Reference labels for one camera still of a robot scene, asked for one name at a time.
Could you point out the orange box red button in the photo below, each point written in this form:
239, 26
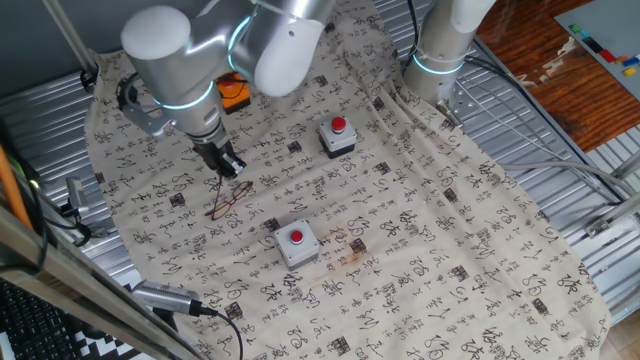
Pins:
235, 102

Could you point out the metal base plate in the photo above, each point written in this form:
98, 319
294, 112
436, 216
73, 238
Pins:
465, 102

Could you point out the green toy brick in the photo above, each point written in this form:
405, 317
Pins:
576, 28

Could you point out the black toy brick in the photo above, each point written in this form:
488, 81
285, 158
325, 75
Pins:
593, 45

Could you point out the blue toy brick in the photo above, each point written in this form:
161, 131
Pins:
632, 61

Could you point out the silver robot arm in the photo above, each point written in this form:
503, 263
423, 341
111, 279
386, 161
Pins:
165, 60

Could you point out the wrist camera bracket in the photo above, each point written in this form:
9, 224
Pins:
145, 120

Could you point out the red toy brick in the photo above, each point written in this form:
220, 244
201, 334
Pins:
608, 55

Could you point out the thin metal pole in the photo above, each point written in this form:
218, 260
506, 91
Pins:
70, 37

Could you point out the grey board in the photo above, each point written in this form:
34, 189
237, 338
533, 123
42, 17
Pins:
610, 25

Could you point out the long silver camera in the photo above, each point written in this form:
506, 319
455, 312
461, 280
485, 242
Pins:
165, 297

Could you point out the camera mount clamp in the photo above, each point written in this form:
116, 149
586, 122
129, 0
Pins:
85, 231

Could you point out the orange tube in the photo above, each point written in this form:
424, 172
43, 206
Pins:
12, 190

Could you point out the grey box large red button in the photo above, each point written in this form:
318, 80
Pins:
345, 140

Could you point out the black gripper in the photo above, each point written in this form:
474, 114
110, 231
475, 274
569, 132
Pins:
214, 155

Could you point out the black keyboard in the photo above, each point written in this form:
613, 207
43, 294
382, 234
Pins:
35, 330

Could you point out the dark red framed glasses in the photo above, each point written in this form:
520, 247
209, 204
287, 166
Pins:
220, 210

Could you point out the black white marker sheet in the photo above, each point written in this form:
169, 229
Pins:
100, 350

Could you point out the aluminium frame beam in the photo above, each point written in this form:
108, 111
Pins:
75, 280

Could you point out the beige calligraphy print cloth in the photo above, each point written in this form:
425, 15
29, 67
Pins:
400, 250

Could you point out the aluminium profile bracket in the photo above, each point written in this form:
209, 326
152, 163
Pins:
620, 210

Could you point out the grey box small red button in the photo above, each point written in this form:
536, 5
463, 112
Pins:
287, 250

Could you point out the yellow toy brick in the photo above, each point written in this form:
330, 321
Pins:
629, 71

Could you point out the small silver camera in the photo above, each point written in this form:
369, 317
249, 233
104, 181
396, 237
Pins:
77, 195

